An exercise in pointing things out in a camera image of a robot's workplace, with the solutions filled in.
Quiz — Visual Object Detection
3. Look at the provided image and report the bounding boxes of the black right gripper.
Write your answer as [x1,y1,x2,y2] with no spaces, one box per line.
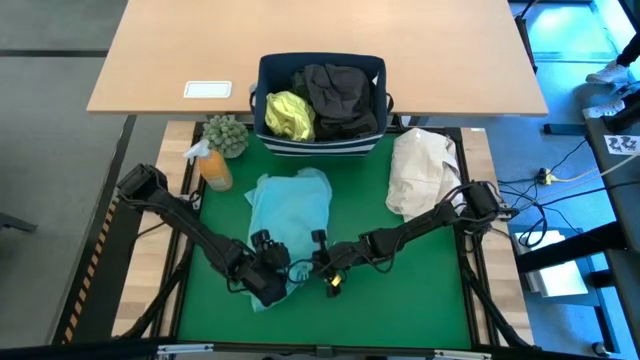
[310,228,359,282]

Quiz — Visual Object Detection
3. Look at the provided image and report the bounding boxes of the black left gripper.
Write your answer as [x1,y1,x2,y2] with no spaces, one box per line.
[249,228,293,282]

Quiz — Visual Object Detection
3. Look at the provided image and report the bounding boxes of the light blue shorts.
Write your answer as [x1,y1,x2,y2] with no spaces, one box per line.
[243,166,334,314]

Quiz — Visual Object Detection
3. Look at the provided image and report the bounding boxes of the dark grey shorts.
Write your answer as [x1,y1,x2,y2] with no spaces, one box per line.
[302,62,380,143]

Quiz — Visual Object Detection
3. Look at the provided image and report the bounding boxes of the navy white striped laundry basket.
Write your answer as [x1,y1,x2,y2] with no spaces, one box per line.
[249,51,395,159]

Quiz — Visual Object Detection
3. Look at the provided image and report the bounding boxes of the orange spray bottle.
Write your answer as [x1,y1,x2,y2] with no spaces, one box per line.
[182,138,235,193]

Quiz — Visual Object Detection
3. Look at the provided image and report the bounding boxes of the green table mat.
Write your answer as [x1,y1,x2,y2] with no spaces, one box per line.
[177,130,474,350]

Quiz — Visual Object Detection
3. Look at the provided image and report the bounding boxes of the potted green succulent plant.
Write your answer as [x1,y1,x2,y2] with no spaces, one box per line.
[201,114,250,160]

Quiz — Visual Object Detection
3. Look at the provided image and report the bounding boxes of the beige folded garment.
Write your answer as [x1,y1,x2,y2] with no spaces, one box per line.
[385,126,469,224]

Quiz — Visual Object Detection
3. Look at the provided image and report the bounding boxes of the yellow garment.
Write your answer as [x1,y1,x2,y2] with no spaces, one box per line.
[264,90,318,143]

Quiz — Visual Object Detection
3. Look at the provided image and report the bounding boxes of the wooden table side board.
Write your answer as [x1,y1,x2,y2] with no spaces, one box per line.
[112,119,201,337]
[459,127,534,346]

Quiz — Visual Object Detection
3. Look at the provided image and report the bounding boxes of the dark green garment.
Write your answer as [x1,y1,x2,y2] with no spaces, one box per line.
[290,67,310,101]

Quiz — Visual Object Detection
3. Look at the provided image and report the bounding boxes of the black panel with hazard stripes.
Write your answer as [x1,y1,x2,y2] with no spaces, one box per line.
[52,198,146,346]

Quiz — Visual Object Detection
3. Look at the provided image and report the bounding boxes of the light wooden desk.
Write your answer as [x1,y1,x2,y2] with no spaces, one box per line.
[86,0,550,118]

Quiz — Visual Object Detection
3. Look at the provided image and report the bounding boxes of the white floor box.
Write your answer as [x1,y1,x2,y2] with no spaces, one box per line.
[514,229,590,299]

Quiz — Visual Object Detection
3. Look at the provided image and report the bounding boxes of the black side table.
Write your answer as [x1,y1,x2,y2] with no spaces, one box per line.
[584,117,640,360]

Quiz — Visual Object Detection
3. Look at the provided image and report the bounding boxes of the person's white shoe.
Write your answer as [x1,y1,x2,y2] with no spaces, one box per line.
[584,59,632,86]
[581,98,627,121]

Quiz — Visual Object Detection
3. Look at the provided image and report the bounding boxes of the white paper with black marks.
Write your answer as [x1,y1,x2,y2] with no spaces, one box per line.
[603,133,640,157]

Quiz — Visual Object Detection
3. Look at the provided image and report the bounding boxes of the person's leg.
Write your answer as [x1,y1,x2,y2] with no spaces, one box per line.
[615,29,640,69]

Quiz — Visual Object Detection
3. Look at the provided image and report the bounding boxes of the black table frame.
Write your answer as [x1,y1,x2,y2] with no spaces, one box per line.
[149,119,501,352]

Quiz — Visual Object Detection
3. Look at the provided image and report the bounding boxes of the black cable conduit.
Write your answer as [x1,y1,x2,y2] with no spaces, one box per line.
[462,259,534,350]
[119,239,197,341]

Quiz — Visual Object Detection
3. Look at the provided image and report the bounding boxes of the silver metal bracket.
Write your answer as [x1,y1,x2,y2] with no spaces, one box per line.
[432,349,494,360]
[156,342,216,357]

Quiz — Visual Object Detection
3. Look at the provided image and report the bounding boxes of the black floor cable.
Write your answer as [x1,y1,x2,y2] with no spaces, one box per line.
[497,177,640,211]

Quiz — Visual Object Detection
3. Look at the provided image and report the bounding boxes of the pale yellow floor cable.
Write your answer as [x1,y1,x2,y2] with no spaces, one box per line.
[549,152,640,184]

